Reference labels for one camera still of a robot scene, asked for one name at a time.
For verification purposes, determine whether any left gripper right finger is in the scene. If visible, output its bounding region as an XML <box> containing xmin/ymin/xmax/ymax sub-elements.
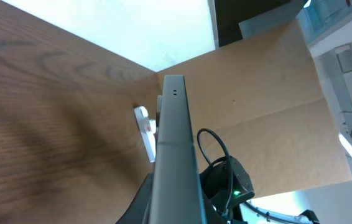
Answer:
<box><xmin>201</xmin><ymin>184</ymin><xmax>226</xmax><ymax>224</ymax></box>

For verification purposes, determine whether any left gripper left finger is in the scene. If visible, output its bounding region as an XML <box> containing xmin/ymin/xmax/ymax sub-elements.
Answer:
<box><xmin>116</xmin><ymin>173</ymin><xmax>154</xmax><ymax>224</ymax></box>

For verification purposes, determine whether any white power strip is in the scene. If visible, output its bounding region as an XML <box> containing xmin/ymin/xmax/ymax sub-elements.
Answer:
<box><xmin>138</xmin><ymin>119</ymin><xmax>157</xmax><ymax>162</ymax></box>

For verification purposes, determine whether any brown cardboard panel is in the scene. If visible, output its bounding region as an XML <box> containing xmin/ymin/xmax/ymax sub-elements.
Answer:
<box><xmin>158</xmin><ymin>21</ymin><xmax>352</xmax><ymax>197</ymax></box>

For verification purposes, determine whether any black right camera cable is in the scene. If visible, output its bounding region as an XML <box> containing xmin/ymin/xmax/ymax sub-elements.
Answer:
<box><xmin>197</xmin><ymin>128</ymin><xmax>304</xmax><ymax>224</ymax></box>

